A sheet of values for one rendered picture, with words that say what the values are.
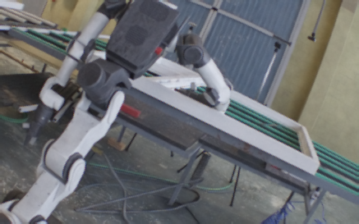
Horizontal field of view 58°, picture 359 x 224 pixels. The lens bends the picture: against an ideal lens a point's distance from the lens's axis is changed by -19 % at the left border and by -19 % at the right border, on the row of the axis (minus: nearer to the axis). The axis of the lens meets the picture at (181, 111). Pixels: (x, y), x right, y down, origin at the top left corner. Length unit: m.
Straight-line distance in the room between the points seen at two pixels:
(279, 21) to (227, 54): 1.49
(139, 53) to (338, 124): 7.48
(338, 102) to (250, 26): 2.71
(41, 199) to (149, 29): 0.85
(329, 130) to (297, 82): 1.38
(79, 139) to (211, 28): 7.26
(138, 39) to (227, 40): 7.04
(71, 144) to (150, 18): 0.61
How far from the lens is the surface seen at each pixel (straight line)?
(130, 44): 1.57
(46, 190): 1.59
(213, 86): 1.81
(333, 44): 8.27
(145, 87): 2.07
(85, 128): 1.60
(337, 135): 8.77
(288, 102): 8.55
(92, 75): 1.48
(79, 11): 9.59
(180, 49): 1.68
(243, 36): 8.54
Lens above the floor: 1.26
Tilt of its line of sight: 11 degrees down
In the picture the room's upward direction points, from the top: 24 degrees clockwise
